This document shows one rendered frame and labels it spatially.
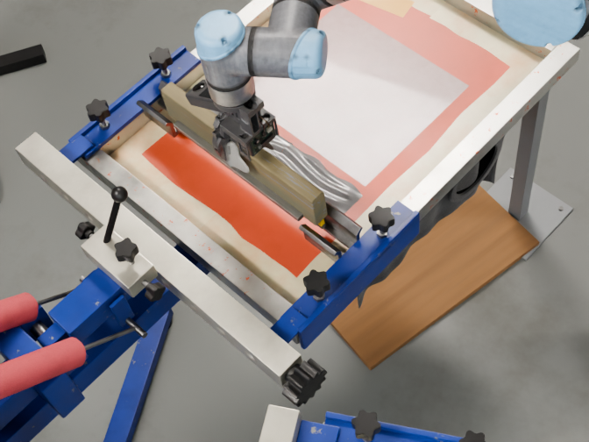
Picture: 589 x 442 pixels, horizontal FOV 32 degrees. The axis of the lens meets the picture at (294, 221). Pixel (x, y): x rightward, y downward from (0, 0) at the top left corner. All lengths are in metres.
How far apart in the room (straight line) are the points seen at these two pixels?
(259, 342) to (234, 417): 1.10
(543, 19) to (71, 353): 0.87
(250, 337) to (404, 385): 1.12
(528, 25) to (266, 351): 0.65
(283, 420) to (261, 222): 0.42
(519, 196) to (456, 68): 0.89
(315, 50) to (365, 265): 0.40
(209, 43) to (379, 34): 0.64
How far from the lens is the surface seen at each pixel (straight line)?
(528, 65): 2.03
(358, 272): 1.70
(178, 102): 1.84
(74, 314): 1.72
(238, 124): 1.67
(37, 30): 3.62
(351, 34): 2.08
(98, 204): 1.82
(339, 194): 1.84
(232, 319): 1.65
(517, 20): 1.35
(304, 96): 1.99
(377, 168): 1.87
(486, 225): 2.91
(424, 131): 1.92
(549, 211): 2.96
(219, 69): 1.54
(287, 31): 1.52
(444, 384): 2.71
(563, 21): 1.34
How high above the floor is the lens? 2.51
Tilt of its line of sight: 58 degrees down
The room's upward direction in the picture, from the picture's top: 11 degrees counter-clockwise
